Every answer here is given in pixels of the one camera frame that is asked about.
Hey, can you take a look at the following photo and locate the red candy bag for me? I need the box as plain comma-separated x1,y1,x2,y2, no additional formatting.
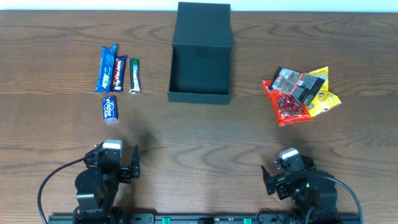
262,80,312,127

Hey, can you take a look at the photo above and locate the yellow candy bag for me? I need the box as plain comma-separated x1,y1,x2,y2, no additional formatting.
307,67,341,117

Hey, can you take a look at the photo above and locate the black clear candy bag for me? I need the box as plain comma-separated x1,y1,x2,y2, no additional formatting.
269,67,328,106

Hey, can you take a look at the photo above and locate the dark green box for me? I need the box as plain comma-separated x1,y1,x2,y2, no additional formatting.
167,2,233,105

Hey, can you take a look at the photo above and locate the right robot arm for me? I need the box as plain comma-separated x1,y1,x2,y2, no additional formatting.
261,154,340,223

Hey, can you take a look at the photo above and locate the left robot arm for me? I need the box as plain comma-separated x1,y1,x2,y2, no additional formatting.
72,141,140,224

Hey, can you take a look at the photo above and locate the blue eclipse mint tin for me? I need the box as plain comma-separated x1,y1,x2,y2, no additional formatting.
102,96,118,122

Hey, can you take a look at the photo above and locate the green white candy bar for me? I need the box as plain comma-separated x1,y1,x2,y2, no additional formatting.
129,57,141,95

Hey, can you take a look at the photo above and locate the dark blue chocolate bar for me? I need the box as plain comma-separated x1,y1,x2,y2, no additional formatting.
111,55,127,92

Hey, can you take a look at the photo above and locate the blue cookie packet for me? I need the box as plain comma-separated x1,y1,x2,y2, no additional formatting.
94,44,118,93

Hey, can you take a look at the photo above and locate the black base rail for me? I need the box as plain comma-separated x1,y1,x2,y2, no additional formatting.
48,213,360,224

